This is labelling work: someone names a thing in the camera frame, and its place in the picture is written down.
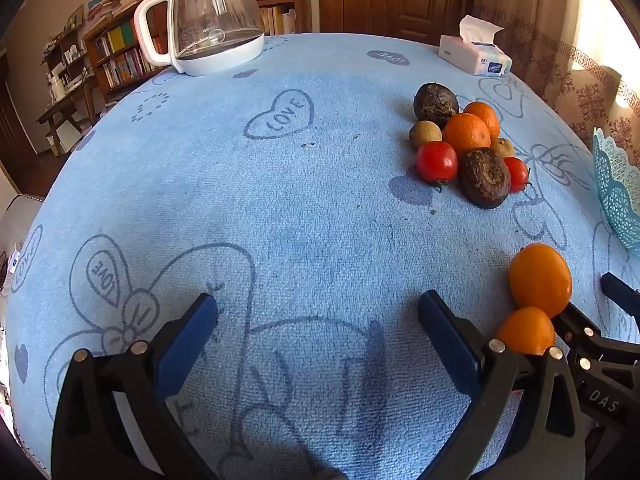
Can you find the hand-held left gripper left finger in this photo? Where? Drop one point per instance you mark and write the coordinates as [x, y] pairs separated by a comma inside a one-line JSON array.
[[192, 340]]

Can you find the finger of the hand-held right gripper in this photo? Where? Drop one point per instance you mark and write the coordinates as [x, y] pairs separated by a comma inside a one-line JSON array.
[[617, 287], [580, 327]]

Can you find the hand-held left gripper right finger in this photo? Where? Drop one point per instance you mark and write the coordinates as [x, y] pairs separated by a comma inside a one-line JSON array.
[[450, 345]]

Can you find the large yellowish orange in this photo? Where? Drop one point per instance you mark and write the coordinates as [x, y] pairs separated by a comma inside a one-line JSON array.
[[540, 280]]

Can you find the teal plastic lattice basket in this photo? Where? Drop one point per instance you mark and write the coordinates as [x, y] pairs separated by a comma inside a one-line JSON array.
[[620, 195]]

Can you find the red tomato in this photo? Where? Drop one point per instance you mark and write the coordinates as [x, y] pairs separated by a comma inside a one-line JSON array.
[[519, 174], [436, 160]]

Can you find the dark wrinkled passion fruit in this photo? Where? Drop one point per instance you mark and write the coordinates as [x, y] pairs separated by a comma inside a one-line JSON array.
[[435, 105], [485, 177]]

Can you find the small brown round fruit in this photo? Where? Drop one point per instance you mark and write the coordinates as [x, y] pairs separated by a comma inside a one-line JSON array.
[[504, 147], [425, 135]]

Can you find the small mandarin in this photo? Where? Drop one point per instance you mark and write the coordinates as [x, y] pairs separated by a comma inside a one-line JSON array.
[[486, 115], [466, 133]]

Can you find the light blue printed tablecloth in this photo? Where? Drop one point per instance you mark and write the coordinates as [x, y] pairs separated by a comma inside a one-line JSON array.
[[300, 235]]

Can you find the patterned beige curtain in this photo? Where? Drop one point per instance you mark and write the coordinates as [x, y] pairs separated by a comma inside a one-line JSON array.
[[550, 60]]

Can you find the wooden side table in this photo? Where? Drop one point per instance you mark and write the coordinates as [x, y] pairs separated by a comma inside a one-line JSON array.
[[65, 110]]

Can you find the white tissue pack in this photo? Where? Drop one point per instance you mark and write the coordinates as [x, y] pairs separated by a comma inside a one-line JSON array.
[[475, 57]]

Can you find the wooden bookshelf with books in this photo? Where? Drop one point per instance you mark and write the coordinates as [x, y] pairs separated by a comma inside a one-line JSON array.
[[120, 60]]

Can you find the small cluttered shelf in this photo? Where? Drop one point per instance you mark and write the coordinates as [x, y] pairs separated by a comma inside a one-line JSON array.
[[70, 70]]

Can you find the brown wooden door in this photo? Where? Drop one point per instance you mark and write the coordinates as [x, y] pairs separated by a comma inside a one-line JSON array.
[[400, 0]]

